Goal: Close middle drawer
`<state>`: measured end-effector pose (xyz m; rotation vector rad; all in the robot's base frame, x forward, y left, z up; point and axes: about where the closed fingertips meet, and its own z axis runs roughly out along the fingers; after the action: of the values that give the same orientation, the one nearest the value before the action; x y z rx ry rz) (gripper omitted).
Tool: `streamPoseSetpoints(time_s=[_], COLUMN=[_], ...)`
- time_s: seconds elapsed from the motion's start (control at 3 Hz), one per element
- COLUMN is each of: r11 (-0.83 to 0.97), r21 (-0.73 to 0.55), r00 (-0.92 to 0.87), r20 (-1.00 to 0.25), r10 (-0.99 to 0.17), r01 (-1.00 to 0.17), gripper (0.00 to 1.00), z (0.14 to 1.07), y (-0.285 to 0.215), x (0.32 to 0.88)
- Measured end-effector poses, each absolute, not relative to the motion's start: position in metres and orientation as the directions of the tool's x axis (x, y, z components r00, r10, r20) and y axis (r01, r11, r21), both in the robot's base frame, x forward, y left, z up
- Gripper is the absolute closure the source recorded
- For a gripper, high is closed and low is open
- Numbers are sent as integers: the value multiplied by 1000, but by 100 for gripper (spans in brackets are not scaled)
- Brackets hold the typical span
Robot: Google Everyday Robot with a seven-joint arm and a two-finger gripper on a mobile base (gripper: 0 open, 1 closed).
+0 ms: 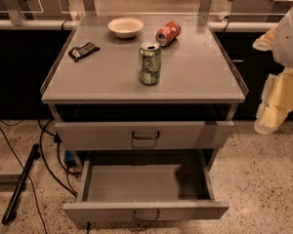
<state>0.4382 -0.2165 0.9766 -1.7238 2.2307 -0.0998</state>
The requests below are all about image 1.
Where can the white horizontal rail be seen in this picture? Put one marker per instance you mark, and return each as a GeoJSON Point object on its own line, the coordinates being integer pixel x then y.
{"type": "Point", "coordinates": [70, 24]}

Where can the white paper bowl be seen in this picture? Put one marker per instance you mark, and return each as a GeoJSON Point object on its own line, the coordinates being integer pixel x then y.
{"type": "Point", "coordinates": [125, 28]}

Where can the orange soda can lying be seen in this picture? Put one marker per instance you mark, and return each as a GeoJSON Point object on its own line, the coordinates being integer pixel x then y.
{"type": "Point", "coordinates": [167, 33]}

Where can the grey drawer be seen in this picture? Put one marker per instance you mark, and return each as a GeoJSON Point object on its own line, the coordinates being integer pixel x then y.
{"type": "Point", "coordinates": [149, 188]}
{"type": "Point", "coordinates": [79, 136]}

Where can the green soda can upright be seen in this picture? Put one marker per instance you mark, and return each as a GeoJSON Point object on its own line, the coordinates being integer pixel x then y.
{"type": "Point", "coordinates": [150, 63]}

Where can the blue power plug box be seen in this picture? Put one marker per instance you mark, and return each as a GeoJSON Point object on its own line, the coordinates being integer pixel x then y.
{"type": "Point", "coordinates": [68, 159]}

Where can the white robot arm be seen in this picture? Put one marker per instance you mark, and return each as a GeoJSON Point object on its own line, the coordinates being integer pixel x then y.
{"type": "Point", "coordinates": [285, 26]}

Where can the black snack wrapper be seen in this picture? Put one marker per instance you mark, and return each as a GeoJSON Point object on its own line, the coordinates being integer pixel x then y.
{"type": "Point", "coordinates": [78, 53]}

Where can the black bar on floor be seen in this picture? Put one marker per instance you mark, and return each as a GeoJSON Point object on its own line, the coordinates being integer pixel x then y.
{"type": "Point", "coordinates": [8, 215]}

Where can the grey metal drawer cabinet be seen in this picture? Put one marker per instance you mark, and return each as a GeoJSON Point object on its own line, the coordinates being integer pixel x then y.
{"type": "Point", "coordinates": [197, 82]}

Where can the yellowish padded gripper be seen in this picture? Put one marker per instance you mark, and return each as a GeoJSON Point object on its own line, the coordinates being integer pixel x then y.
{"type": "Point", "coordinates": [290, 41]}

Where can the grey top drawer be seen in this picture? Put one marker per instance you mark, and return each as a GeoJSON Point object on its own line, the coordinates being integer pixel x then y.
{"type": "Point", "coordinates": [79, 136]}

